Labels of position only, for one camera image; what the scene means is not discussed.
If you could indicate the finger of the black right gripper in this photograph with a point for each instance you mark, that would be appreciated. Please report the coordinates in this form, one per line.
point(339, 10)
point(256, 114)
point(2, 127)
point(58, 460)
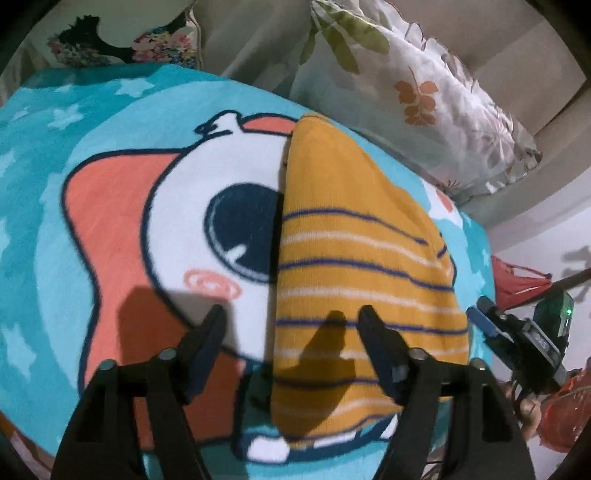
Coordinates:
point(482, 322)
point(491, 311)

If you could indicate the right hand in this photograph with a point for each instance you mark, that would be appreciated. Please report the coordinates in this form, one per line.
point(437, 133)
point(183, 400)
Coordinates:
point(527, 411)

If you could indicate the white leaf print pillow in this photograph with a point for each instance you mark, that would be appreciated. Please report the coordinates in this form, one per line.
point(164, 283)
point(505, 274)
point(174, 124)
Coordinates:
point(364, 66)

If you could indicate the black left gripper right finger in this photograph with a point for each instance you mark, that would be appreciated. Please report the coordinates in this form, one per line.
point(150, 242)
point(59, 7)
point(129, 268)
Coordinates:
point(484, 440)

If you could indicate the red plastic bag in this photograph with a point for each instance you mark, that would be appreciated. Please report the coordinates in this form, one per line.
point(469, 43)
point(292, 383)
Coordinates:
point(515, 284)

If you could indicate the turquoise star cartoon blanket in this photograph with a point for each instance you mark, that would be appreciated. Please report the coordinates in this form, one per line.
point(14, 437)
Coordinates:
point(133, 198)

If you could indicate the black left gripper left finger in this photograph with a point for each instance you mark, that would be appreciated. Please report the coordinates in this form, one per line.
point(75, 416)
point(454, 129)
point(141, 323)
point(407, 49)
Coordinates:
point(101, 439)

